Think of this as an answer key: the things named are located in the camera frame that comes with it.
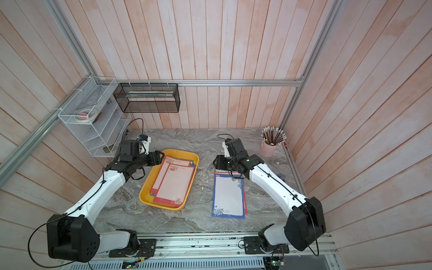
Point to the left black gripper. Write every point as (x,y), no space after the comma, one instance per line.
(155,158)

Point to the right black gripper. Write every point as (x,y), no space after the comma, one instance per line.
(220,161)

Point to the blue floral stationery paper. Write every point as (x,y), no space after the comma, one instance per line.
(228,196)

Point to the yellow plastic storage tray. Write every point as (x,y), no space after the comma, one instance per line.
(145,196)

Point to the pink red-bordered stationery paper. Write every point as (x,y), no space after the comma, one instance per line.
(245,199)

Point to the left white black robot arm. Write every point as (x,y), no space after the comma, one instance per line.
(72,237)

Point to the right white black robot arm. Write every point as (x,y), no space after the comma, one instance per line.
(305,223)

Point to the stack of coloured stationery paper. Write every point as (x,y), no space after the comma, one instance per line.
(167,161)

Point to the pink pencil cup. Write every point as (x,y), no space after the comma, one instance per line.
(268,150)

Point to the bundle of pencils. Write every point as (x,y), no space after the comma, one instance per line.
(273,136)

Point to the tape roll on shelf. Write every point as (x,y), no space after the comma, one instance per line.
(86,115)

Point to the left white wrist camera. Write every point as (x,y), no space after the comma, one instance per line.
(144,143)

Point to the white wire wall shelf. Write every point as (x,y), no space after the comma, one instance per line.
(102,137)

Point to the black mesh wall basket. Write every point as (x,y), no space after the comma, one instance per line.
(148,97)

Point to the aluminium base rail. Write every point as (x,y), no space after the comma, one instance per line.
(225,245)

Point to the horizontal aluminium frame bar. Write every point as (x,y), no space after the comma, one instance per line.
(221,82)

